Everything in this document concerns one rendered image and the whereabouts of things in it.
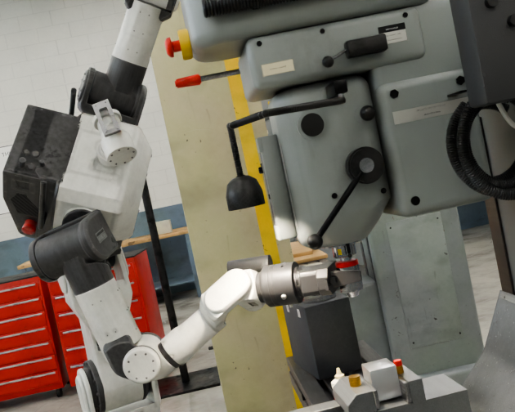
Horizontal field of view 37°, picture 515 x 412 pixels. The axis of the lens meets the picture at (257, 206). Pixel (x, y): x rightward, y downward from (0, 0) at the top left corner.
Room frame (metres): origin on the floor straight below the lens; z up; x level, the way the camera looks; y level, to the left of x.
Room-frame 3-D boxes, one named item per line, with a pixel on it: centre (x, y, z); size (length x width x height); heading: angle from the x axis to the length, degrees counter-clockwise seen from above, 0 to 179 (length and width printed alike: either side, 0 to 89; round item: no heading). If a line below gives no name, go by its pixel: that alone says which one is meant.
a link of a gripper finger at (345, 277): (1.51, -0.14, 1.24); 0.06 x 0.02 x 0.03; 72
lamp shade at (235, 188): (1.46, 0.02, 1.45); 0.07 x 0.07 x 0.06
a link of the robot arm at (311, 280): (1.57, -0.07, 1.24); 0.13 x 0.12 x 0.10; 162
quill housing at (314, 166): (1.54, -0.16, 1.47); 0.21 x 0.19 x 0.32; 5
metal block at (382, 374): (1.43, -0.16, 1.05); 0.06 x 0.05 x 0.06; 7
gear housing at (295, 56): (1.54, -0.20, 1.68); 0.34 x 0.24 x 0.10; 95
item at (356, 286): (1.54, -0.15, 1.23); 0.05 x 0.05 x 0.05
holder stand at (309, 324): (1.98, -0.09, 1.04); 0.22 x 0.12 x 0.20; 14
